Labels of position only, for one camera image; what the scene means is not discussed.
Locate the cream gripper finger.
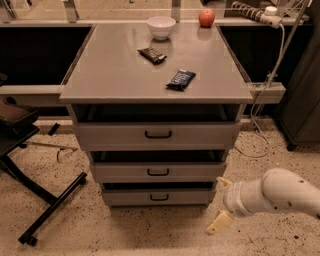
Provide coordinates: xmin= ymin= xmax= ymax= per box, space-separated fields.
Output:
xmin=206 ymin=210 xmax=234 ymax=235
xmin=217 ymin=176 xmax=232 ymax=187

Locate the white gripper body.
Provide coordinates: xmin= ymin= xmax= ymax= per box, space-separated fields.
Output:
xmin=223 ymin=179 xmax=266 ymax=217

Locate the grey drawer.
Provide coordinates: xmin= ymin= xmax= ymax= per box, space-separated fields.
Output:
xmin=74 ymin=122 xmax=240 ymax=151
xmin=90 ymin=162 xmax=226 ymax=183
xmin=102 ymin=189 xmax=215 ymax=207

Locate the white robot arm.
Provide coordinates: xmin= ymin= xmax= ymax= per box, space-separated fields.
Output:
xmin=206 ymin=168 xmax=320 ymax=235

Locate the grey drawer cabinet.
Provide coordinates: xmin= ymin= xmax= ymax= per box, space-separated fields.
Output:
xmin=60 ymin=22 xmax=252 ymax=193

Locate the grey bottom drawer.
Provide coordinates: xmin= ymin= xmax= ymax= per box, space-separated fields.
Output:
xmin=102 ymin=189 xmax=215 ymax=207

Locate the grey top drawer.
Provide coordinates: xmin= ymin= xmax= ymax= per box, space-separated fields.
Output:
xmin=74 ymin=122 xmax=240 ymax=151

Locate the dark cabinet at right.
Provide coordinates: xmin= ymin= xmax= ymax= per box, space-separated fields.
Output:
xmin=275 ymin=0 xmax=320 ymax=151

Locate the blue snack bag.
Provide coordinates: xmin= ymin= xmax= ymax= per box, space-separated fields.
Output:
xmin=166 ymin=69 xmax=196 ymax=91

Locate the brown snack bar wrapper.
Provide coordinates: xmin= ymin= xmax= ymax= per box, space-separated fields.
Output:
xmin=138 ymin=47 xmax=167 ymax=65

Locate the red apple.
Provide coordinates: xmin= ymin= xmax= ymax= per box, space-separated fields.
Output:
xmin=198 ymin=9 xmax=215 ymax=28

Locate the white bowl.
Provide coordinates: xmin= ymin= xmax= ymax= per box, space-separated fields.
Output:
xmin=147 ymin=16 xmax=176 ymax=40

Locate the white power strip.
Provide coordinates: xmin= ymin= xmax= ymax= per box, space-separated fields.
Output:
xmin=231 ymin=1 xmax=282 ymax=28

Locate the yellow stick on floor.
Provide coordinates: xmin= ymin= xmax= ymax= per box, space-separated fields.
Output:
xmin=23 ymin=141 xmax=77 ymax=163

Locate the black rolling stand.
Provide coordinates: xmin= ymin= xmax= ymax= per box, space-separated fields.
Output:
xmin=0 ymin=96 xmax=88 ymax=247

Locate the white cable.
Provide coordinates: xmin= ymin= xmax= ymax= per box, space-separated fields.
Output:
xmin=233 ymin=23 xmax=288 ymax=160

